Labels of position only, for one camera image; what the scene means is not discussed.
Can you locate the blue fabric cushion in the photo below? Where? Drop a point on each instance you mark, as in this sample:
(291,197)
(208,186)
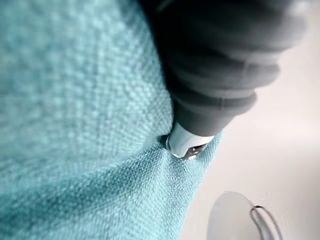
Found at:
(75,125)

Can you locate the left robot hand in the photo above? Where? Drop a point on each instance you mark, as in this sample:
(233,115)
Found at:
(212,62)

